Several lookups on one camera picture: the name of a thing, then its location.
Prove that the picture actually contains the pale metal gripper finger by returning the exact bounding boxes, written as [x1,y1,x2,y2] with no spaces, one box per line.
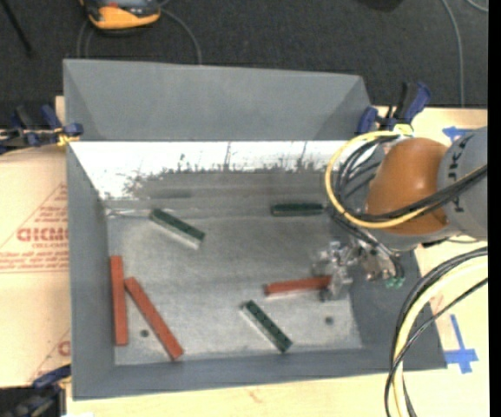
[310,241,355,278]
[318,275,354,302]

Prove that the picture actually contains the brown cardboard board, red print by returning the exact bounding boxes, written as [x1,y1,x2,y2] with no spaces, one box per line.
[0,148,73,390]

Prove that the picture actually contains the dark green flat block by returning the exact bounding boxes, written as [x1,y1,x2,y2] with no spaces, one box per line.
[238,300,294,354]
[148,208,207,251]
[270,202,326,218]

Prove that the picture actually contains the grey metal bin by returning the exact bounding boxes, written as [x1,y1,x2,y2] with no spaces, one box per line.
[62,58,447,399]

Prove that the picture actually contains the red-brown flat block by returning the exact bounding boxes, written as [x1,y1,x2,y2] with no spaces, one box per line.
[123,276,186,361]
[109,255,130,348]
[263,275,333,298]

